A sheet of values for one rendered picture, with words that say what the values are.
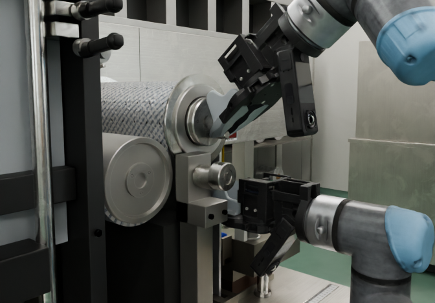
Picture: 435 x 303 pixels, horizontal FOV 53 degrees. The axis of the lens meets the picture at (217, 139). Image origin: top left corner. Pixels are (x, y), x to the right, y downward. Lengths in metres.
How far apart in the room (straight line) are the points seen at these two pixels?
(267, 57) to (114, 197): 0.27
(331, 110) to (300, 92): 5.00
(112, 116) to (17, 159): 0.36
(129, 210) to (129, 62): 0.47
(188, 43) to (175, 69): 0.08
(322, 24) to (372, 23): 0.08
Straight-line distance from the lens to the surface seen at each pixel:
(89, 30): 0.40
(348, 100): 5.47
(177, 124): 0.64
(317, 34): 0.55
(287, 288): 0.94
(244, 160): 1.61
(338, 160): 5.58
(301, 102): 0.57
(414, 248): 0.58
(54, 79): 0.42
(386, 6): 0.48
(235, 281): 0.87
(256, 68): 0.58
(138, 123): 0.70
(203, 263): 0.68
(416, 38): 0.45
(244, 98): 0.58
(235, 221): 0.69
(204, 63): 1.19
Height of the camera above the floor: 1.30
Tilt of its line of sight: 7 degrees down
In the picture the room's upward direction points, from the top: straight up
